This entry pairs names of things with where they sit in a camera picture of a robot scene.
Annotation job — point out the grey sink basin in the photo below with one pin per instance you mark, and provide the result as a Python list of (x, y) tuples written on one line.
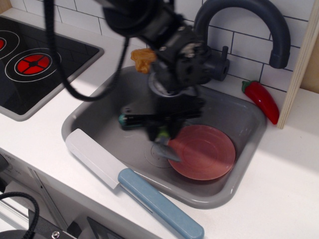
[(243, 122)]

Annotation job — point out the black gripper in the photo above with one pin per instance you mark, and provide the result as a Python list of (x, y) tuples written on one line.
[(163, 110)]

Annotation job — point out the pink plate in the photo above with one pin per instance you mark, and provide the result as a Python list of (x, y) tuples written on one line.
[(205, 152)]

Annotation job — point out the orange toy chicken piece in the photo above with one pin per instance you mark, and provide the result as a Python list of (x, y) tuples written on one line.
[(143, 59)]

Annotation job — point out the dark green toy cucumber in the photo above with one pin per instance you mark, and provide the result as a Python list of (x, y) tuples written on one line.
[(132, 121)]

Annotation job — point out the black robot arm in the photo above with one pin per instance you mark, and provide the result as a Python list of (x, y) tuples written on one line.
[(178, 69)]

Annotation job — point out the red toy chili pepper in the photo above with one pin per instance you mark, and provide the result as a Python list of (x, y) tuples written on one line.
[(262, 98)]

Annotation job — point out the toy knife blue handle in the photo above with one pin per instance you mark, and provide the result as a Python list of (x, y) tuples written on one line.
[(113, 173)]

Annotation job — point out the dark grey faucet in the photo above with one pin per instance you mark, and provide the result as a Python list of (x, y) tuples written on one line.
[(219, 65)]

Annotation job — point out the wooden side panel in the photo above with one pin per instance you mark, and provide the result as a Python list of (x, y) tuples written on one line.
[(303, 59)]

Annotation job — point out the green handled grey spatula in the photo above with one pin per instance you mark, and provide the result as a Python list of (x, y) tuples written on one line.
[(161, 145)]

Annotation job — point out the black toy stovetop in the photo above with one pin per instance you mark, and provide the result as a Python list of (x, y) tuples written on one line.
[(28, 75)]

